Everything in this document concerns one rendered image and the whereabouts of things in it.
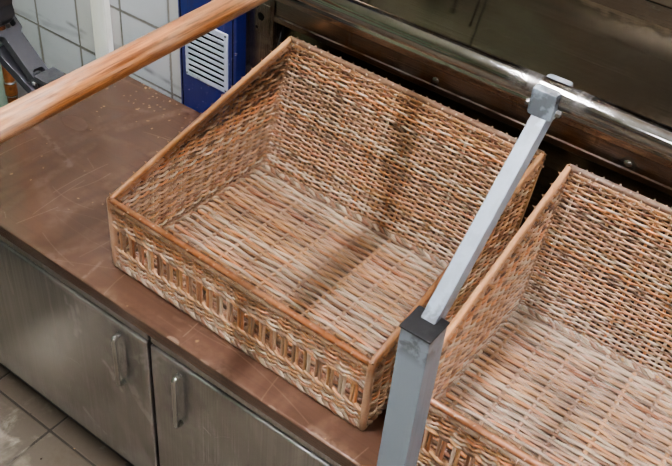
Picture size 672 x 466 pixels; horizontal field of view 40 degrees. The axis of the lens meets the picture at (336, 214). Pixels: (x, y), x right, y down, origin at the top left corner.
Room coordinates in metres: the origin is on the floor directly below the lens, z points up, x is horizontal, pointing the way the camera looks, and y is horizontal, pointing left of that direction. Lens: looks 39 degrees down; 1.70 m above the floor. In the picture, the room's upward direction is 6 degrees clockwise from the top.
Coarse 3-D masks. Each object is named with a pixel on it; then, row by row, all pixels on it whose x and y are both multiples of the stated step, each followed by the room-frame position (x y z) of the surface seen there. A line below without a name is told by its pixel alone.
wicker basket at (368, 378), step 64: (320, 64) 1.49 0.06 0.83; (192, 128) 1.32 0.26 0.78; (256, 128) 1.46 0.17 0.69; (320, 128) 1.45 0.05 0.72; (384, 128) 1.39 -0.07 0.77; (448, 128) 1.33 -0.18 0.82; (128, 192) 1.19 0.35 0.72; (192, 192) 1.32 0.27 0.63; (256, 192) 1.40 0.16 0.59; (320, 192) 1.41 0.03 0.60; (384, 192) 1.34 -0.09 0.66; (448, 192) 1.29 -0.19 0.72; (128, 256) 1.14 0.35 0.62; (192, 256) 1.05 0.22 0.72; (256, 256) 1.21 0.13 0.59; (320, 256) 1.23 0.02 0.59; (384, 256) 1.24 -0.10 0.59; (256, 320) 1.05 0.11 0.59; (320, 320) 1.07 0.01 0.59; (384, 320) 1.08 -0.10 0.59; (320, 384) 0.90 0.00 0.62; (384, 384) 0.90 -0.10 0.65
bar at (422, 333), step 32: (320, 0) 1.08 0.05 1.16; (352, 0) 1.07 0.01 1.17; (384, 32) 1.03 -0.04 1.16; (416, 32) 1.01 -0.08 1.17; (480, 64) 0.95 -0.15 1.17; (512, 64) 0.95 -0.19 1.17; (544, 96) 0.90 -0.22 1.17; (576, 96) 0.89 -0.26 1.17; (544, 128) 0.89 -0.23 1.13; (608, 128) 0.86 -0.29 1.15; (640, 128) 0.85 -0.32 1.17; (512, 160) 0.86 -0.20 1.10; (512, 192) 0.85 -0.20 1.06; (480, 224) 0.81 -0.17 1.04; (448, 288) 0.76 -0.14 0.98; (416, 320) 0.74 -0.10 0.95; (416, 352) 0.71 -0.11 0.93; (416, 384) 0.71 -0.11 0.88; (416, 416) 0.71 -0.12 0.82; (384, 448) 0.72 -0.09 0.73; (416, 448) 0.73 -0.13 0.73
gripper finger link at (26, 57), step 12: (12, 24) 0.97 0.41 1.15; (0, 36) 0.93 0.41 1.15; (12, 36) 0.94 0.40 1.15; (24, 36) 0.95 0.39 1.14; (12, 48) 0.93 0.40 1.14; (24, 48) 0.94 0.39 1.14; (24, 60) 0.93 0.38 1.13; (36, 60) 0.94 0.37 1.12; (24, 72) 0.92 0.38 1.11; (36, 72) 0.93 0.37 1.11; (36, 84) 0.91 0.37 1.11
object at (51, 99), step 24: (216, 0) 0.97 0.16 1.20; (240, 0) 0.99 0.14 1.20; (264, 0) 1.02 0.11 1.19; (168, 24) 0.91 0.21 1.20; (192, 24) 0.92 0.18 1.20; (216, 24) 0.95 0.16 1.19; (120, 48) 0.85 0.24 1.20; (144, 48) 0.86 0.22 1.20; (168, 48) 0.88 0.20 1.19; (72, 72) 0.79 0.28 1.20; (96, 72) 0.80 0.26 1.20; (120, 72) 0.82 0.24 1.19; (24, 96) 0.74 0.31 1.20; (48, 96) 0.75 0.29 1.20; (72, 96) 0.77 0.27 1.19; (0, 120) 0.70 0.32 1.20; (24, 120) 0.72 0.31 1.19
